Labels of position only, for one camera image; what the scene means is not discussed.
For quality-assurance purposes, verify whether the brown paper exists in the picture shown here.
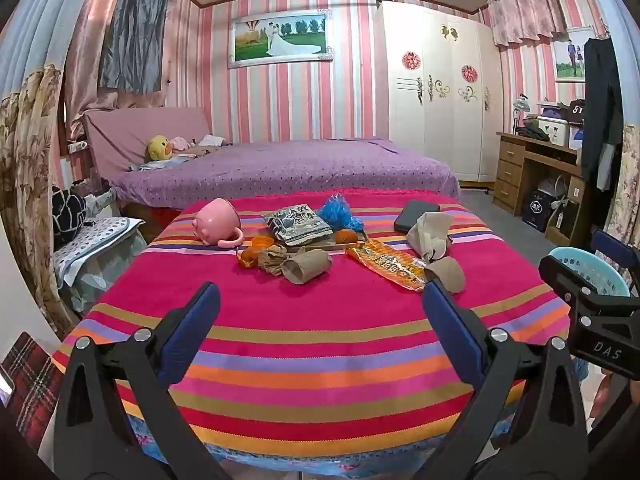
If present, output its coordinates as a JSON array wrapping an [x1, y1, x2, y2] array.
[[257, 244, 290, 277]]

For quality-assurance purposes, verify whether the dark hanging coat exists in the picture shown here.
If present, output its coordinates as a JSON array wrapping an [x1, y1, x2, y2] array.
[[582, 35, 623, 192]]

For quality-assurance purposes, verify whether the white wardrobe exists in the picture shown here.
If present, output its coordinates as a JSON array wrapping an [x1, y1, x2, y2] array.
[[375, 0, 506, 192]]

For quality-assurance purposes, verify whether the wooden tray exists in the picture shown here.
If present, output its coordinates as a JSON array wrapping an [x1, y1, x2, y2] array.
[[280, 230, 370, 257]]

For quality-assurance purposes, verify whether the red plaid cloth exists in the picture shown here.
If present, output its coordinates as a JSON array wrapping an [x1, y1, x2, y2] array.
[[0, 331, 63, 453]]

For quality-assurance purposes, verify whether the beige floral curtain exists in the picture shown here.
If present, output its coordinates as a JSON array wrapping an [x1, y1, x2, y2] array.
[[602, 120, 640, 252]]

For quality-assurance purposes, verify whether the grey hanging cloth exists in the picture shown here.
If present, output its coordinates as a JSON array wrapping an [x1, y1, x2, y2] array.
[[99, 0, 170, 95]]

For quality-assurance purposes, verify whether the white fan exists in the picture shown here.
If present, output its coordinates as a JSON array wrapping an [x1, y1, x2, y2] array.
[[542, 175, 571, 202]]

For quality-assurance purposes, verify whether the white storage box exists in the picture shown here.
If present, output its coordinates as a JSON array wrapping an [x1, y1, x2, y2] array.
[[537, 115, 572, 147]]

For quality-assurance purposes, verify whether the polka-dot cushion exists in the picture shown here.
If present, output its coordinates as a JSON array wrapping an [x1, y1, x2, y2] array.
[[52, 217, 147, 311]]

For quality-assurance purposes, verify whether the black and white snack bag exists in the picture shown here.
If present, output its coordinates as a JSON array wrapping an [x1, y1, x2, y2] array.
[[262, 205, 333, 246]]

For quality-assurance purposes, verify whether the pink satin curtain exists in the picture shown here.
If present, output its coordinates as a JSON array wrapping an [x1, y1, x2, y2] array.
[[65, 0, 173, 141]]

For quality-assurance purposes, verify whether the beige bag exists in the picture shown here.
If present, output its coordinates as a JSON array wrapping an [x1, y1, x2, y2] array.
[[406, 211, 453, 262]]

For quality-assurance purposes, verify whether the light blue plastic basket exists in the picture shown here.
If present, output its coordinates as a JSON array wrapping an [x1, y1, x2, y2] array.
[[547, 246, 632, 301]]

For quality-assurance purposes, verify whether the purple polka-dot bed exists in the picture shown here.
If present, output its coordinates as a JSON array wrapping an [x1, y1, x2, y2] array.
[[107, 139, 462, 212]]

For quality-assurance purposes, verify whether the desk lamp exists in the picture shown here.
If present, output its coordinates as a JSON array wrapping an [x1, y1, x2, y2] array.
[[512, 94, 532, 133]]

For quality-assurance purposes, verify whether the orange snack wrapper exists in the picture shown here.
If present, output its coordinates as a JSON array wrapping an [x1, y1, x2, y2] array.
[[346, 239, 432, 292]]

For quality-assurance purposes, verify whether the pink headboard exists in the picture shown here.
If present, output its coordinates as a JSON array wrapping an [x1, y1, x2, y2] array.
[[82, 106, 216, 181]]

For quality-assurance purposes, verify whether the wooden desk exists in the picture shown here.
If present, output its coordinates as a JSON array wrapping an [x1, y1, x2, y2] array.
[[494, 131, 588, 247]]

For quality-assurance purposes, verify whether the black carton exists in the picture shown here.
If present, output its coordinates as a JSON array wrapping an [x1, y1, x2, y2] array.
[[522, 189, 551, 233]]

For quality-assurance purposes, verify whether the person's right hand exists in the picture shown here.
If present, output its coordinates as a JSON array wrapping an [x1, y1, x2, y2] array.
[[597, 370, 640, 423]]

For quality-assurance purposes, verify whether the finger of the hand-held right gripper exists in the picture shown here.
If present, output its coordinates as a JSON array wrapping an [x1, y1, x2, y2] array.
[[538, 247, 603, 311], [592, 230, 640, 273]]

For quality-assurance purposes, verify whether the black phone case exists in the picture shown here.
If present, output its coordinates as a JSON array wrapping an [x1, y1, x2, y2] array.
[[393, 200, 441, 234]]

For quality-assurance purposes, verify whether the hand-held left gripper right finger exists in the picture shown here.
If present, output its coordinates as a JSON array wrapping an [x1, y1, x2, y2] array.
[[415, 280, 593, 480]]

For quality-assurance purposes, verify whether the cardboard box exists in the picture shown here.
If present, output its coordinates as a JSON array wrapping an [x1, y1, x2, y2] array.
[[545, 200, 586, 247]]

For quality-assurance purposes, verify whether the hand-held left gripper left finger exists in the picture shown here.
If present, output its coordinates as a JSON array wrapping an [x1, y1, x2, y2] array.
[[52, 281, 236, 480]]

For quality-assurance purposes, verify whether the framed wedding photo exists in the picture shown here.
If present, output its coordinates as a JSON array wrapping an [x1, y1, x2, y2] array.
[[227, 9, 334, 69]]

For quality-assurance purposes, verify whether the long cardboard tube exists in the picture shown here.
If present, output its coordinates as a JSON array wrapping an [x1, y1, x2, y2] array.
[[281, 249, 333, 285]]

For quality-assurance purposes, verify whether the short cardboard tube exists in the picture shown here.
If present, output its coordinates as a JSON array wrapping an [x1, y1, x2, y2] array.
[[424, 256, 466, 295]]

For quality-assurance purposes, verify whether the yellow duck plush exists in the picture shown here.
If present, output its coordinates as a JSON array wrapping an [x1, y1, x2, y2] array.
[[147, 135, 174, 162]]

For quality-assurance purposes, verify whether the small wall photo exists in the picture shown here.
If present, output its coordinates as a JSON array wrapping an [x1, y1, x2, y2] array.
[[551, 27, 593, 82]]

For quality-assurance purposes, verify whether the blue plastic bag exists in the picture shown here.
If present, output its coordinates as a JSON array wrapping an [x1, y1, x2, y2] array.
[[318, 193, 361, 231]]

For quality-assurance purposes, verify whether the striped tablecloth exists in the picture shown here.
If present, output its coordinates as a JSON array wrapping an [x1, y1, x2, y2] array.
[[50, 190, 573, 473]]

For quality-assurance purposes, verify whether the pink floral short curtain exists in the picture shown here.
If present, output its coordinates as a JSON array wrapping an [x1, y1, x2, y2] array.
[[487, 0, 568, 51]]

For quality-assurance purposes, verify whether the orange peel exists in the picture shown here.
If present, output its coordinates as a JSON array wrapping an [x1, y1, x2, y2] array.
[[236, 237, 271, 267]]

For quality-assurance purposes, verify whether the black and white patterned bag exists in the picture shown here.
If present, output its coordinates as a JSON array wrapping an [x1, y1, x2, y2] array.
[[52, 186, 88, 248]]

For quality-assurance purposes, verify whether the pink cup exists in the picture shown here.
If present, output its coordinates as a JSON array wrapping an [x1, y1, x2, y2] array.
[[194, 198, 246, 248]]

